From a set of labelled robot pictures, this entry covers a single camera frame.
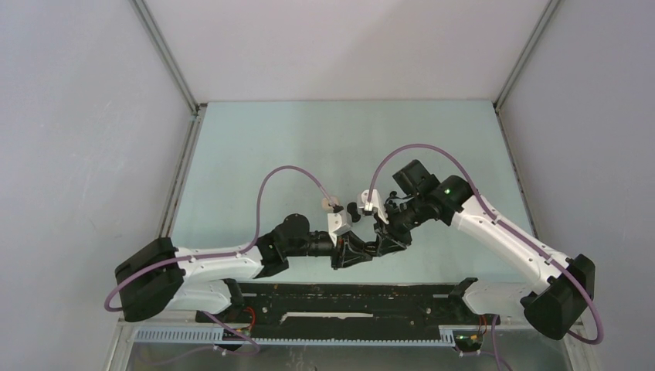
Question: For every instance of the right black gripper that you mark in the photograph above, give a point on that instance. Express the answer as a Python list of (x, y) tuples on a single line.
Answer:
[(398, 239)]

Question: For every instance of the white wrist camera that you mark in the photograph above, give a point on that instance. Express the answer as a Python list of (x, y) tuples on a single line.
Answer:
[(369, 201), (338, 224)]

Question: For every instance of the right aluminium frame post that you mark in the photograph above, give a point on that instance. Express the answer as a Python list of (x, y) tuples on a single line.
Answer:
[(527, 51)]

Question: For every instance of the aluminium frame post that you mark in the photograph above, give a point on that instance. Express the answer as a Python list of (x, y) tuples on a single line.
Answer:
[(527, 51), (154, 33)]

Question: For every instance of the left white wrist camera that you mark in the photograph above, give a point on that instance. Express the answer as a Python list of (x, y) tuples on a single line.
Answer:
[(338, 224)]

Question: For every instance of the black oval charging case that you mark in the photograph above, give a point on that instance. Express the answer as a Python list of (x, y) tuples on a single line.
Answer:
[(353, 211)]

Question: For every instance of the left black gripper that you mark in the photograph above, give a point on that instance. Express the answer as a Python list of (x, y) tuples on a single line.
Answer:
[(346, 253)]

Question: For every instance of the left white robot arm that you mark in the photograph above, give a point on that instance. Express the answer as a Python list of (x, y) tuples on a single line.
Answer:
[(161, 277)]

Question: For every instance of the black mounting base rail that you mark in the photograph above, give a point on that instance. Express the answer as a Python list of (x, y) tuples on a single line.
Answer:
[(352, 312)]

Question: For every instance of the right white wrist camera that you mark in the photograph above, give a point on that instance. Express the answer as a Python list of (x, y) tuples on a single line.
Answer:
[(369, 201)]

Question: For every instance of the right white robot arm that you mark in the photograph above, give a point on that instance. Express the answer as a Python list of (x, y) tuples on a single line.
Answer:
[(557, 289)]

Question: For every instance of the left aluminium frame post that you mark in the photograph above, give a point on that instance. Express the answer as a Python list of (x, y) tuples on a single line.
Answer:
[(154, 33)]

